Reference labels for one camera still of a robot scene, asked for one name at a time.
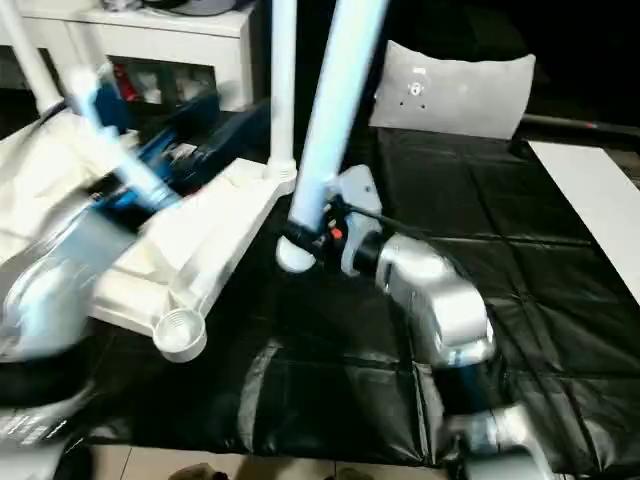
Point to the white plastic table leg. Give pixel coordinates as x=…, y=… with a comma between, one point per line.
x=340, y=100
x=25, y=50
x=282, y=75

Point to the red item in cabinet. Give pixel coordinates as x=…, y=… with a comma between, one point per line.
x=125, y=82

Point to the white glass-door cabinet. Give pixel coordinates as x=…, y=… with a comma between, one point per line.
x=175, y=30

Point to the small dark clutter pile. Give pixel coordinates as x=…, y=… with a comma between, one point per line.
x=122, y=3

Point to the black work mat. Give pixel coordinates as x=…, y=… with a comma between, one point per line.
x=500, y=225

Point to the black cabinet with gold label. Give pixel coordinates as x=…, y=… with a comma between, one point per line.
x=305, y=50

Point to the light grey printed pillow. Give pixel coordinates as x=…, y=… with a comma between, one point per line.
x=475, y=90

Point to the white flat panel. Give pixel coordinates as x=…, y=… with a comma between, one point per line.
x=595, y=200

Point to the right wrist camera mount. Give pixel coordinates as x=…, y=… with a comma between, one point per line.
x=360, y=187

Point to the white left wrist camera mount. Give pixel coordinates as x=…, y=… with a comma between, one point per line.
x=100, y=115

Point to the black rail with red mark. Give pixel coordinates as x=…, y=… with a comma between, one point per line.
x=575, y=122

